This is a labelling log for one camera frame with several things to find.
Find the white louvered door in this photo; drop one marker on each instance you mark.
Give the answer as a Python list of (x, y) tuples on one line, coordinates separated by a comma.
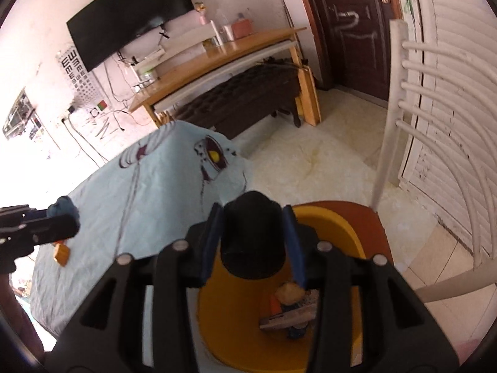
[(466, 66)]

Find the terracotta box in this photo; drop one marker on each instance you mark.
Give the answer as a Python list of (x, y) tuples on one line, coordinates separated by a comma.
[(242, 29)]

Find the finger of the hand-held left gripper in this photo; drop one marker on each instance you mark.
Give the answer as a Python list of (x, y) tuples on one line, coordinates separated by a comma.
[(50, 229), (23, 213)]

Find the person's left forearm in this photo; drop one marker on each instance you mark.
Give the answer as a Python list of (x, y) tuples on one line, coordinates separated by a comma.
[(15, 318)]

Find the yellow ball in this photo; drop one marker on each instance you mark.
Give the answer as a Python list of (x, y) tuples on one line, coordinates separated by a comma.
[(289, 293)]

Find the black television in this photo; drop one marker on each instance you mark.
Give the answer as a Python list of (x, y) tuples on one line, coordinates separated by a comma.
[(128, 15)]

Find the blue knitted cloth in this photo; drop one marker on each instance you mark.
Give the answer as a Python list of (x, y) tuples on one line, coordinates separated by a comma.
[(64, 206)]

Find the white desktop shelf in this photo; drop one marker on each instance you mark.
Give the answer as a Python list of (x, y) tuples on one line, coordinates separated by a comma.
[(186, 42)]

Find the orange sponge block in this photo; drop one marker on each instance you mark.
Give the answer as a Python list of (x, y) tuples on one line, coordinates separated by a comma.
[(275, 305)]

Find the white chair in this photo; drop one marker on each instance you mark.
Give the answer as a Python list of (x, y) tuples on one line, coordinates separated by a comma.
[(392, 124)]

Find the grey keyboard tray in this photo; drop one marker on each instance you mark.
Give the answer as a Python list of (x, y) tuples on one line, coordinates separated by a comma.
[(217, 74)]

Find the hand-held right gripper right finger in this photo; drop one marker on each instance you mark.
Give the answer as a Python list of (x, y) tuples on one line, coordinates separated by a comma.
[(296, 248)]

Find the dark tufted ottoman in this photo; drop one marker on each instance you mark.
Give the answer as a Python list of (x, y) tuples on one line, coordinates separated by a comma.
[(240, 101)]

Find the small amber block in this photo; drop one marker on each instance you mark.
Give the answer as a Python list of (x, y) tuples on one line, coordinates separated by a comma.
[(62, 255)]

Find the green and white packet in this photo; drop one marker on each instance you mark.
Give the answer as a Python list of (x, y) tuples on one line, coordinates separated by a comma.
[(287, 314)]

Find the wooden desk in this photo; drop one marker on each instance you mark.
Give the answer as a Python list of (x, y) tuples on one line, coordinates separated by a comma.
[(233, 52)]

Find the small pink figurine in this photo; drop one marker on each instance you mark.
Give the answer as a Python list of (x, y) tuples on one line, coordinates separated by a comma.
[(201, 13)]

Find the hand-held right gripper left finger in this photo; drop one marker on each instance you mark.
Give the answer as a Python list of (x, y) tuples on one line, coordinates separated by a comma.
[(211, 241)]

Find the dark brown door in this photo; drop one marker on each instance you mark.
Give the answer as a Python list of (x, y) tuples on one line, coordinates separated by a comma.
[(357, 46)]

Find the eye chart poster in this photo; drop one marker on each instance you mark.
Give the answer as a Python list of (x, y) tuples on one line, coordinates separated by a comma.
[(81, 81)]

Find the yellow bin with brown rim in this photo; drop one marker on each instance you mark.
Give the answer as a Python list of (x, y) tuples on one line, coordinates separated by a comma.
[(240, 318)]

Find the light blue printed tablecloth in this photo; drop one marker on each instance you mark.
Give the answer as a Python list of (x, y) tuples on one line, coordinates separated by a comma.
[(136, 202)]

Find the black oval disc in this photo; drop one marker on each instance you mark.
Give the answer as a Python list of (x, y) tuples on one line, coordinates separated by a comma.
[(252, 237)]

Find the blue cookie packet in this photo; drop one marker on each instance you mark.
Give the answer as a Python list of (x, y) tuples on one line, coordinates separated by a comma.
[(297, 332)]

